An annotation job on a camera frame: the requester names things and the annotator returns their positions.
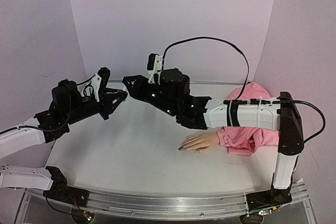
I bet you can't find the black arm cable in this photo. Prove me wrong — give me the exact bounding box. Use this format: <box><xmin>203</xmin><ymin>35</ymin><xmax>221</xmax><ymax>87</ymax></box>
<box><xmin>49</xmin><ymin>76</ymin><xmax>97</xmax><ymax>125</ymax></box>
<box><xmin>162</xmin><ymin>36</ymin><xmax>250</xmax><ymax>99</ymax></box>

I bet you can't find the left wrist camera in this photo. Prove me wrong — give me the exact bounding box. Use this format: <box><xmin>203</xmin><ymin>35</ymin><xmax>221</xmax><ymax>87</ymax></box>
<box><xmin>90</xmin><ymin>67</ymin><xmax>110</xmax><ymax>102</ymax></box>

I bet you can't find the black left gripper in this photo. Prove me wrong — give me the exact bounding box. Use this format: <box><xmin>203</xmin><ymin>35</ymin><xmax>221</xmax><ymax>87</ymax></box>
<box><xmin>65</xmin><ymin>87</ymin><xmax>125</xmax><ymax>125</ymax></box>

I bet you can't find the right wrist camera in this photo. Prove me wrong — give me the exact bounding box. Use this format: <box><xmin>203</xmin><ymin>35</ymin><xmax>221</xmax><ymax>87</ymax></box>
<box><xmin>147</xmin><ymin>54</ymin><xmax>163</xmax><ymax>84</ymax></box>

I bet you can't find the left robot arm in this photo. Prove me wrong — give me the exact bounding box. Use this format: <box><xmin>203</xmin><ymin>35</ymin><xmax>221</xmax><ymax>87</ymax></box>
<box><xmin>1</xmin><ymin>79</ymin><xmax>128</xmax><ymax>201</ymax></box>

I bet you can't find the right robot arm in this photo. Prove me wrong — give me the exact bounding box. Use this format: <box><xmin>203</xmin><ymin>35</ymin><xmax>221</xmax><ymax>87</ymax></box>
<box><xmin>122</xmin><ymin>69</ymin><xmax>304</xmax><ymax>190</ymax></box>

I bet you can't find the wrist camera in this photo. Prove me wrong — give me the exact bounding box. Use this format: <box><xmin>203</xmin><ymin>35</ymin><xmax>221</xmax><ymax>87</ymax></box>
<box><xmin>147</xmin><ymin>54</ymin><xmax>163</xmax><ymax>84</ymax></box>
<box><xmin>90</xmin><ymin>67</ymin><xmax>110</xmax><ymax>102</ymax></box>

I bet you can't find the pink hoodie cloth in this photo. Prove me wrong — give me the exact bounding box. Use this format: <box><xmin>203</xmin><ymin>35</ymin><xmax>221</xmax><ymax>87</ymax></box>
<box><xmin>216</xmin><ymin>82</ymin><xmax>279</xmax><ymax>155</ymax></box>

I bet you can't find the mannequin hand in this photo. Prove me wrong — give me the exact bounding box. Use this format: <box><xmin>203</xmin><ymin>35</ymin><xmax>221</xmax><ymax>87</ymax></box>
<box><xmin>178</xmin><ymin>132</ymin><xmax>220</xmax><ymax>154</ymax></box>

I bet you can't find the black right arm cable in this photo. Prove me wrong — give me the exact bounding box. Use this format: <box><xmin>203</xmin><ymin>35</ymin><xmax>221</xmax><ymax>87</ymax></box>
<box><xmin>162</xmin><ymin>36</ymin><xmax>250</xmax><ymax>99</ymax></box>

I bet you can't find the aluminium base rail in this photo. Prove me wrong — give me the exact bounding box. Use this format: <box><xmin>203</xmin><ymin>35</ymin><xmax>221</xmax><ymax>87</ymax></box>
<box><xmin>15</xmin><ymin>179</ymin><xmax>318</xmax><ymax>224</ymax></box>

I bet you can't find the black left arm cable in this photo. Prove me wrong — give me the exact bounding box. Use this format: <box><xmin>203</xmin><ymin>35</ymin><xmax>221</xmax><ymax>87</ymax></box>
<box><xmin>49</xmin><ymin>76</ymin><xmax>97</xmax><ymax>125</ymax></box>

